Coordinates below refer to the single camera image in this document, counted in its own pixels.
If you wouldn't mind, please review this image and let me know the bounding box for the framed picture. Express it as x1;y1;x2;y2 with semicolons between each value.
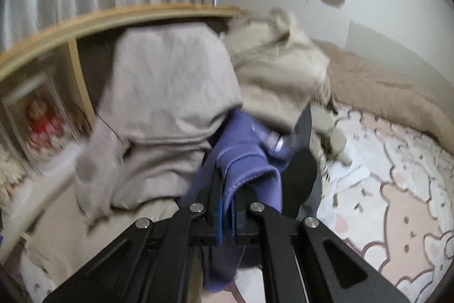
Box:
1;70;79;170

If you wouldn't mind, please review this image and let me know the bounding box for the tan fluffy blanket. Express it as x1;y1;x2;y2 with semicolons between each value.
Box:
313;39;453;153

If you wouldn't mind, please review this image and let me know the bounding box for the purple blue garment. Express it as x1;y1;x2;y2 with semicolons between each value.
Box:
177;109;293;293

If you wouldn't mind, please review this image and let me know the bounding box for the beige crumpled garment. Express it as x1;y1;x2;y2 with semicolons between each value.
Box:
224;9;352;166

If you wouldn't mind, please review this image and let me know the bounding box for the wooden headboard shelf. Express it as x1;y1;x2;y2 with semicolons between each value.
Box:
0;4;239;254

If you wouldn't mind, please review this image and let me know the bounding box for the bear pattern bed sheet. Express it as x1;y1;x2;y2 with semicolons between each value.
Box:
317;105;453;302

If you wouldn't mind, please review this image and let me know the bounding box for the dark grey garment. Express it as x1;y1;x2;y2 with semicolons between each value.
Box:
282;106;322;221

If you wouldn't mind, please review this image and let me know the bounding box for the grey sweatshirt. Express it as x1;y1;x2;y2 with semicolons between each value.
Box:
75;22;242;224

